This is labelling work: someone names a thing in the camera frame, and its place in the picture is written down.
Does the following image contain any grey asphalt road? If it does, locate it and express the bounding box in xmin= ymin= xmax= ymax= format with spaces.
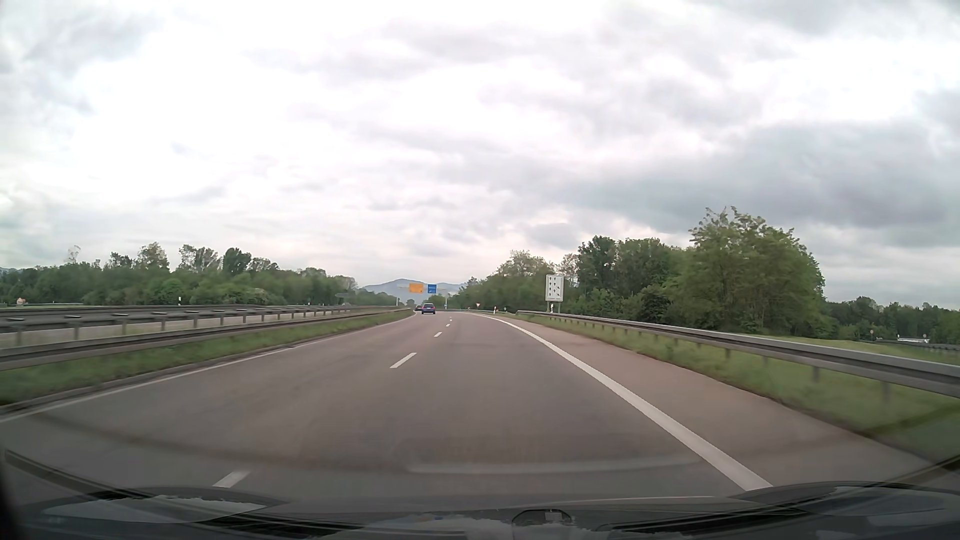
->
xmin=0 ymin=311 xmax=931 ymax=505

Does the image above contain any wood of green trees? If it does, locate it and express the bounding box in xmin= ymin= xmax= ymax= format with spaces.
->
xmin=427 ymin=207 xmax=960 ymax=345
xmin=0 ymin=241 xmax=399 ymax=307

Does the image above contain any car's own bonnet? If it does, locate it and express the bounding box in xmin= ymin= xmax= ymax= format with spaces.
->
xmin=15 ymin=480 xmax=960 ymax=540

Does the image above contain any grass median strip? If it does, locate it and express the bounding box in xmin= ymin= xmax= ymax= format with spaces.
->
xmin=0 ymin=309 xmax=415 ymax=407

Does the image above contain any grass verge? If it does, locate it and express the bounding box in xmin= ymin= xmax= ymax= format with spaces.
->
xmin=510 ymin=312 xmax=960 ymax=460

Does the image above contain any grey steel guard rail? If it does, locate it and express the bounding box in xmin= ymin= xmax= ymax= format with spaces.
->
xmin=516 ymin=309 xmax=960 ymax=399
xmin=0 ymin=303 xmax=391 ymax=346
xmin=0 ymin=307 xmax=410 ymax=370

